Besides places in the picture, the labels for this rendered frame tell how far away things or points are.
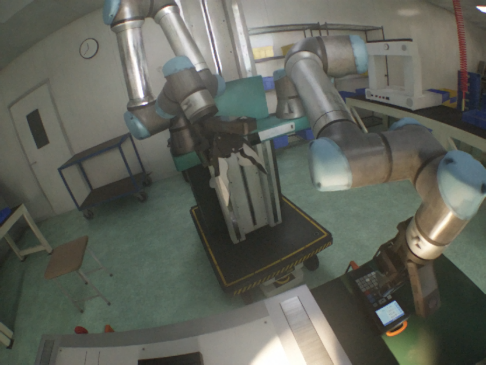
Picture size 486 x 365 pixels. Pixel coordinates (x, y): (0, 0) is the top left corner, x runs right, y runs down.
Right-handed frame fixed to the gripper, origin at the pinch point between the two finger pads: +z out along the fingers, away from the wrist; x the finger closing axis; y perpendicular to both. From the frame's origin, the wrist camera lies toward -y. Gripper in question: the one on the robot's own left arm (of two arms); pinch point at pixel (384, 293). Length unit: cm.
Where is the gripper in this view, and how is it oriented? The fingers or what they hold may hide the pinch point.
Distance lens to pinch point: 56.8
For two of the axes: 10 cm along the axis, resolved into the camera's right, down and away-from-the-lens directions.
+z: 1.5, 7.2, 6.8
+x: -9.6, 2.6, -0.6
